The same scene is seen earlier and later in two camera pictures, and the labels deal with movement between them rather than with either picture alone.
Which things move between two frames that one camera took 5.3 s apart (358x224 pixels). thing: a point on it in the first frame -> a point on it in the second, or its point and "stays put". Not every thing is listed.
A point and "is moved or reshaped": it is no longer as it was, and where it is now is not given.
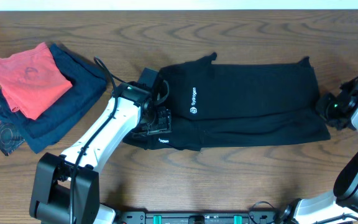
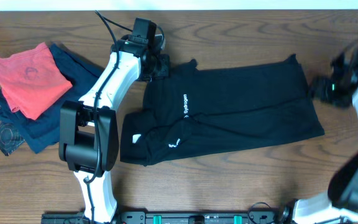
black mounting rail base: (257, 218) stays put
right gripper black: (321, 107) -> (317, 87)
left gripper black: (165, 124) -> (165, 73)
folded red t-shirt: (31, 81) stays put
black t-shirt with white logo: (216, 104) is moved or reshaped
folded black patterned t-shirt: (5, 134) stays put
